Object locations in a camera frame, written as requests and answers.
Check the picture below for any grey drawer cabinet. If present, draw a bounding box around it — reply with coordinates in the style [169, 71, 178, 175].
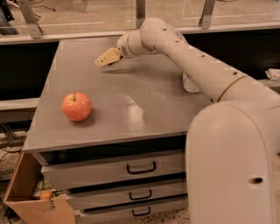
[22, 35, 214, 224]

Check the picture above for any small orange fruit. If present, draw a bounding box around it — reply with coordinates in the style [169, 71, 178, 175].
[39, 190, 53, 200]

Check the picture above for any bottom grey drawer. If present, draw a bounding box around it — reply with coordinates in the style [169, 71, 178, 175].
[80, 194, 187, 224]

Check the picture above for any middle metal rail post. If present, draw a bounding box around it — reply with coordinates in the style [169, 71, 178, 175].
[135, 0, 146, 28]

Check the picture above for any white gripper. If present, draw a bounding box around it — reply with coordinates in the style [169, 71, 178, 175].
[94, 30, 152, 67]

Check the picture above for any left metal rail post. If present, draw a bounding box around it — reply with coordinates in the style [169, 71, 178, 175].
[17, 0, 43, 39]

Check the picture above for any cardboard box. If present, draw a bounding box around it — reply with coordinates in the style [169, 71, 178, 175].
[3, 152, 75, 224]

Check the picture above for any metal rail post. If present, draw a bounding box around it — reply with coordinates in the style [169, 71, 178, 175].
[135, 0, 146, 28]
[17, 0, 43, 39]
[199, 0, 216, 30]

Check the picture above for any clear plastic water bottle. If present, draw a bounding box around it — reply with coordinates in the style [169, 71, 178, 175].
[182, 73, 200, 94]

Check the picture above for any grey drawer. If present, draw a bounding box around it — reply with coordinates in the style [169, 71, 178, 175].
[80, 194, 187, 224]
[41, 150, 185, 189]
[66, 178, 186, 211]

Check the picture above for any red apple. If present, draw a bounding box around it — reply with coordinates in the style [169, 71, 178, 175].
[61, 92, 92, 122]

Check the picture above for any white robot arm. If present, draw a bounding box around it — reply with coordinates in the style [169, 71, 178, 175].
[95, 18, 280, 224]

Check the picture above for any right metal rail post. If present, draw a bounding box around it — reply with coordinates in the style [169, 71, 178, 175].
[199, 0, 216, 30]

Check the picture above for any middle grey drawer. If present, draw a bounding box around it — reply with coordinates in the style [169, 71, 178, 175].
[66, 178, 186, 211]

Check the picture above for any top grey drawer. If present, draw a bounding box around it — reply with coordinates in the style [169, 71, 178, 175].
[41, 150, 185, 189]

